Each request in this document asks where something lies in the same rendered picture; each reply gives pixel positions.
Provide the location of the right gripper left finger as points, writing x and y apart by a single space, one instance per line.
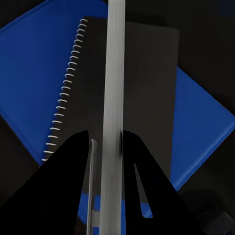
47 203

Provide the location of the pen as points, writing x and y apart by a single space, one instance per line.
108 217

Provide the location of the notebook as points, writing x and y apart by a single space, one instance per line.
149 86

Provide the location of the folder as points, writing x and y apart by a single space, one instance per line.
35 52

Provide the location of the mouse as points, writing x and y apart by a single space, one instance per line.
216 222

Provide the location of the desk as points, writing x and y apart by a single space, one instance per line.
206 53

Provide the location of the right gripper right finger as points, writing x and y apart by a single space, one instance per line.
170 214

